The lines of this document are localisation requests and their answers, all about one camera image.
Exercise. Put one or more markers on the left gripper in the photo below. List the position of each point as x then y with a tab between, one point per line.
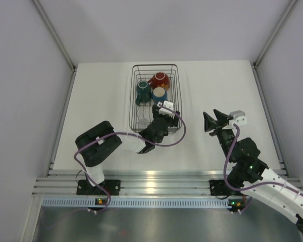
172	122

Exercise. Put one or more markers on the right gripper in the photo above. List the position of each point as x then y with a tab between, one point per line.
209	123

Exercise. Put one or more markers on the clear glass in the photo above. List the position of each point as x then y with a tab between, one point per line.
143	123

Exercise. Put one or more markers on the dark blue cup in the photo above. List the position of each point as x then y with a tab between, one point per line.
159	94

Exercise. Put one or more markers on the dark green mug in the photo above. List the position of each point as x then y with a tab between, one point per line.
144	92

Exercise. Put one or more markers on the wire dish rack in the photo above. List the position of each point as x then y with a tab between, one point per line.
144	110

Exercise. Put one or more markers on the red cup white inside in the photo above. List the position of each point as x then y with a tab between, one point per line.
160	79

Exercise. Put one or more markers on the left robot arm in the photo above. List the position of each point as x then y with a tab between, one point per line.
98	143

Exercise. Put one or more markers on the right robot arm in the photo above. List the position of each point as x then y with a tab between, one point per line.
245	173

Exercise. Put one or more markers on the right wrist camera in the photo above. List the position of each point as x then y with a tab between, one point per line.
236	118

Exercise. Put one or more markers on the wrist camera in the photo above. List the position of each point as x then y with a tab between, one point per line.
166	108
236	118

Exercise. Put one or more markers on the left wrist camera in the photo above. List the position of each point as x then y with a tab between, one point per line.
166	108

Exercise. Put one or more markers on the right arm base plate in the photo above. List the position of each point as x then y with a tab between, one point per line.
219	189

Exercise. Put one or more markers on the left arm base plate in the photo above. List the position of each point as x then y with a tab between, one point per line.
85	188

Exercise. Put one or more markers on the right aluminium frame post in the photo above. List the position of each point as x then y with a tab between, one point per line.
281	22

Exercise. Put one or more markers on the aluminium frame post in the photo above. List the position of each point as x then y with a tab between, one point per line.
51	29
281	22

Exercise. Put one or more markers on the left aluminium frame post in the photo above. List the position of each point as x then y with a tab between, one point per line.
51	29

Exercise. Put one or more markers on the aluminium mounting rail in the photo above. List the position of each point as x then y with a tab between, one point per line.
146	183

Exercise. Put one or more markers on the slotted cable duct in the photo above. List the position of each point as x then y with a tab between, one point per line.
137	203

